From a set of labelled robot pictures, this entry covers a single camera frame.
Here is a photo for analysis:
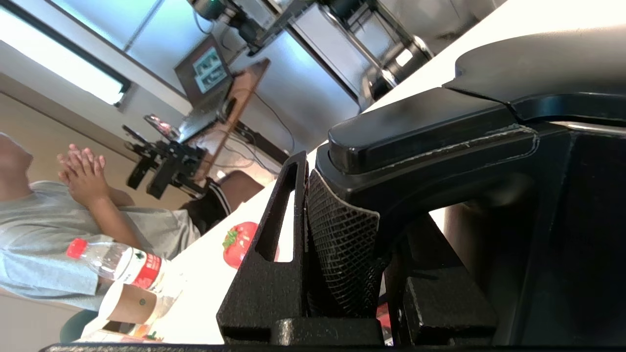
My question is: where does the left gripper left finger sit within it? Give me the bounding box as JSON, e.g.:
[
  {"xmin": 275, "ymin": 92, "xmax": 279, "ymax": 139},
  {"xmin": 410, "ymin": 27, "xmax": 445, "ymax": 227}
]
[{"xmin": 217, "ymin": 151, "xmax": 310, "ymax": 344}]

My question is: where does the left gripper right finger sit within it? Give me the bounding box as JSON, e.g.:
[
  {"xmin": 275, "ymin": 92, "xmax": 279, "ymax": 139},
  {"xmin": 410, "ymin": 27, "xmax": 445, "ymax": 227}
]
[{"xmin": 384, "ymin": 215, "xmax": 498, "ymax": 346}]

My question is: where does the black electric kettle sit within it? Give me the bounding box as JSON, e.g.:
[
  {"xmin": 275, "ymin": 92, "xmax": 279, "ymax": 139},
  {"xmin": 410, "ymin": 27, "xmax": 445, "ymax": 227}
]
[{"xmin": 306, "ymin": 24, "xmax": 626, "ymax": 348}]

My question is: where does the red toy tomato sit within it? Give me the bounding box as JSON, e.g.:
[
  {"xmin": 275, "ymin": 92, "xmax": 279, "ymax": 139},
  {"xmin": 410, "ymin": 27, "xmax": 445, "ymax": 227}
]
[{"xmin": 223, "ymin": 221, "xmax": 280, "ymax": 269}]

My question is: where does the clear water bottle red cap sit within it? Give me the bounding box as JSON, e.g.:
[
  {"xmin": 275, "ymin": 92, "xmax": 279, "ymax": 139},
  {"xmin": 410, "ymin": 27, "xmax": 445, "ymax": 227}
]
[{"xmin": 66, "ymin": 238, "xmax": 184, "ymax": 318}]

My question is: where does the brown paper cup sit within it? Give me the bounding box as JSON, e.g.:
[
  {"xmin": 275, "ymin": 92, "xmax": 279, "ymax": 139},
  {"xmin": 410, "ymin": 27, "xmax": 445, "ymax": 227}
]
[{"xmin": 98, "ymin": 283, "xmax": 159, "ymax": 324}]

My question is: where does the black teleoperation controller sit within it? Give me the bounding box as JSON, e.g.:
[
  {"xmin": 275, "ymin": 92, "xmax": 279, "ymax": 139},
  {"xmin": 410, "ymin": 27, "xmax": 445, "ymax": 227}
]
[{"xmin": 122, "ymin": 125, "xmax": 212, "ymax": 199}]

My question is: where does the teal chair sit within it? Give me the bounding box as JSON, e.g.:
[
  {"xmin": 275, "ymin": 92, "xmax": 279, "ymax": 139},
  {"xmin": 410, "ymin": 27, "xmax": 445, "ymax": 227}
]
[{"xmin": 60, "ymin": 309, "xmax": 101, "ymax": 343}]

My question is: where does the brown wooden desk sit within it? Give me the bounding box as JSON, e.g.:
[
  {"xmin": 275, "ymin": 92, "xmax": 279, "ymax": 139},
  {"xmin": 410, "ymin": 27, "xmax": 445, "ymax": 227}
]
[{"xmin": 179, "ymin": 58, "xmax": 272, "ymax": 181}]

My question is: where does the person in grey t-shirt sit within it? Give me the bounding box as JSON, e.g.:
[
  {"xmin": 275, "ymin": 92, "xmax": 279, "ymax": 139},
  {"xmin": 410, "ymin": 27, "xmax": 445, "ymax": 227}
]
[{"xmin": 0, "ymin": 132, "xmax": 267, "ymax": 313}]

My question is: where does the black laptop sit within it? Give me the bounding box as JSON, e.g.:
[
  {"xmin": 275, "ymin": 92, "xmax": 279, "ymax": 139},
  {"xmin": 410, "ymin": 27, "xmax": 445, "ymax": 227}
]
[{"xmin": 174, "ymin": 33, "xmax": 236, "ymax": 142}]

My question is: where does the black camera on stand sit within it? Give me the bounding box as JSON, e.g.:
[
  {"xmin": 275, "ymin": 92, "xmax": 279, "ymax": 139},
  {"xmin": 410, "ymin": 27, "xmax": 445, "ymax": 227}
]
[{"xmin": 186, "ymin": 0, "xmax": 267, "ymax": 57}]

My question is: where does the window with dark frame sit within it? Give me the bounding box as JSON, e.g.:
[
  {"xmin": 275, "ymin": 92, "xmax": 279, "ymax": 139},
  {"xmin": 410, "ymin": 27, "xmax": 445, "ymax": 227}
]
[{"xmin": 0, "ymin": 0, "xmax": 132, "ymax": 107}]

